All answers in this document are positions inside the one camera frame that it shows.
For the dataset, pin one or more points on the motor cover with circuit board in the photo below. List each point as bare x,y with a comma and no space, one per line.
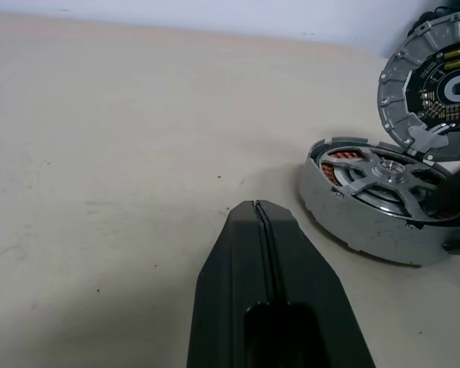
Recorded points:
398,76

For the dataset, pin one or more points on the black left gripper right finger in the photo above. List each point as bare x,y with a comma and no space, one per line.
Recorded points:
303,287

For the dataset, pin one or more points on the motor stator with copper windings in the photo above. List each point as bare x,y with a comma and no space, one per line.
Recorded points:
352,226

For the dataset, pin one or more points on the silver spoked motor rotor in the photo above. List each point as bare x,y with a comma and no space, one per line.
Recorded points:
391,172

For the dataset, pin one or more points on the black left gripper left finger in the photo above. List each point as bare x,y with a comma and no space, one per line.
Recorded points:
230,287

